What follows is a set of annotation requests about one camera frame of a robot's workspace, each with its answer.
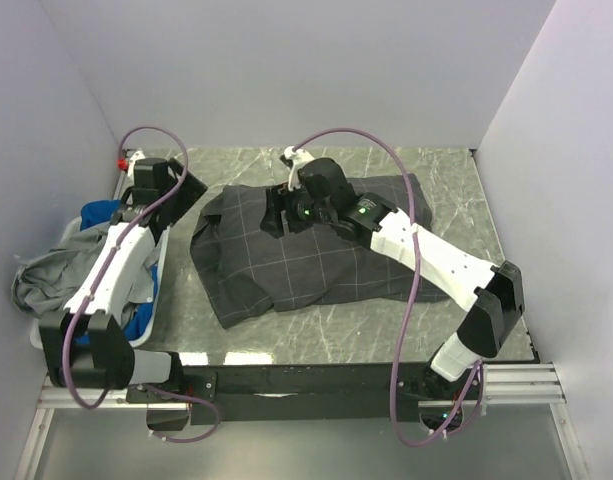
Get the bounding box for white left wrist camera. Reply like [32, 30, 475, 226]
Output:
[117, 149, 145, 176]

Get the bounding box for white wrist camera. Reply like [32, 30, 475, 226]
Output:
[117, 149, 145, 176]
[280, 146, 315, 191]

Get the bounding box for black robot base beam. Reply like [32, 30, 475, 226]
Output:
[127, 362, 481, 422]

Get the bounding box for white plastic laundry basket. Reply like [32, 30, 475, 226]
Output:
[29, 217, 171, 350]

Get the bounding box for dark grey checked pillowcase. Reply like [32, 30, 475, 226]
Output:
[189, 173, 450, 330]

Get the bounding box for aluminium frame rail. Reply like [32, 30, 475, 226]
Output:
[16, 364, 587, 479]

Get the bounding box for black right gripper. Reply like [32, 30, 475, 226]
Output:
[261, 180, 335, 238]

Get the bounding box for grey button shirt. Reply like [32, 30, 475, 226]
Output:
[11, 222, 160, 326]

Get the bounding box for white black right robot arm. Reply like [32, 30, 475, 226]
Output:
[260, 149, 525, 399]

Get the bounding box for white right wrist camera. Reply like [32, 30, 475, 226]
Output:
[280, 146, 315, 191]

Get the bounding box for blue garment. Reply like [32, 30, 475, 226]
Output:
[79, 200, 151, 322]

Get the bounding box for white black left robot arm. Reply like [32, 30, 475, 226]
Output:
[39, 158, 208, 402]

